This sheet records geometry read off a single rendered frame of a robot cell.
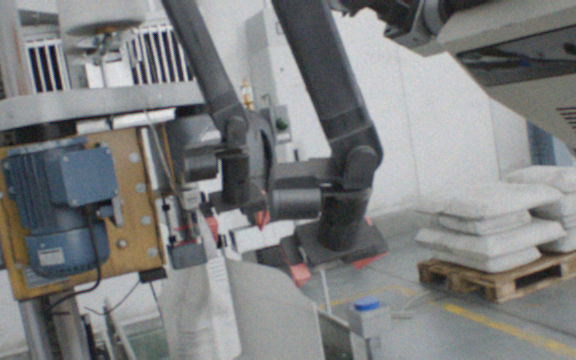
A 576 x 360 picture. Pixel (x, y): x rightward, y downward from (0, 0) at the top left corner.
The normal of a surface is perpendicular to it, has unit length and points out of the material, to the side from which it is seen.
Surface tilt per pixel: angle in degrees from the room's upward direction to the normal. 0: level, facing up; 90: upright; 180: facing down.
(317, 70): 117
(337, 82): 110
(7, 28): 90
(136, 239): 90
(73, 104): 90
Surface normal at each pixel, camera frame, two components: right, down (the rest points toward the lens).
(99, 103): 0.85, -0.09
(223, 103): 0.23, 0.27
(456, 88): 0.36, 0.04
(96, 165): 0.71, -0.05
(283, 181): 0.14, 0.52
